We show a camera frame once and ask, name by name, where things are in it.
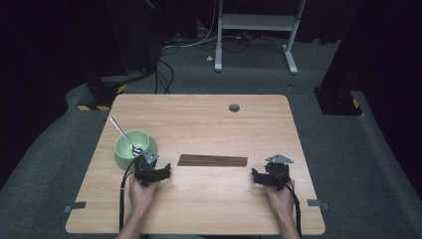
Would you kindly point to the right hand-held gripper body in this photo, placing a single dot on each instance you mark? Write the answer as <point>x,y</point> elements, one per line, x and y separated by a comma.
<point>278,174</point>

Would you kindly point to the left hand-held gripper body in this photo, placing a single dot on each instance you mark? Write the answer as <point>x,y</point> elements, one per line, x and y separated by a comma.
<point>144,171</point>

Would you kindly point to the green ceramic bowl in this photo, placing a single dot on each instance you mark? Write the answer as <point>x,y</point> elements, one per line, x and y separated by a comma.
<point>127,147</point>

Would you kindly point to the row of wooden chopsticks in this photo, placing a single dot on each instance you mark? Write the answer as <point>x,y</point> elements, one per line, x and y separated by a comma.
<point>212,160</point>

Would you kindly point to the person's right hand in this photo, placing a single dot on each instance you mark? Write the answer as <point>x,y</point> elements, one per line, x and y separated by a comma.
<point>282,200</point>

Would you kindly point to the person's left hand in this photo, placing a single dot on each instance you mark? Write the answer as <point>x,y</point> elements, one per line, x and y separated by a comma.
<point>141,197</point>

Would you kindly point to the green ceramic plate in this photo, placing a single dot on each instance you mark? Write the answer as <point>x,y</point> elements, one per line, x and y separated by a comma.
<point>153,147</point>

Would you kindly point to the metal spoon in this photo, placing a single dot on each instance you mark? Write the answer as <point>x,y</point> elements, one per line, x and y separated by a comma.
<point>123,133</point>

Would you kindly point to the grey tape strip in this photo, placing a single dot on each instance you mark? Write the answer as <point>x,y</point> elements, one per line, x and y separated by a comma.
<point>75,206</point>
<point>317,203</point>

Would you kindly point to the grey table grommet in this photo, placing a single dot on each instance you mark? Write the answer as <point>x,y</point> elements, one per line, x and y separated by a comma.
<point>234,108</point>

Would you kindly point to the black base with striped tape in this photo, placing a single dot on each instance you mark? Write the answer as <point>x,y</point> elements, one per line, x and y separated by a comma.
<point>338,103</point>
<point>104,93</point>

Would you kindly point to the small white plug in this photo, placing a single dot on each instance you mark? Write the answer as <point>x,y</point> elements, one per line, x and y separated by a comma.
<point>209,58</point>

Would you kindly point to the white metal stand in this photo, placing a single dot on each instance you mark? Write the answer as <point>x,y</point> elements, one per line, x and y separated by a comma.
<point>258,22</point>

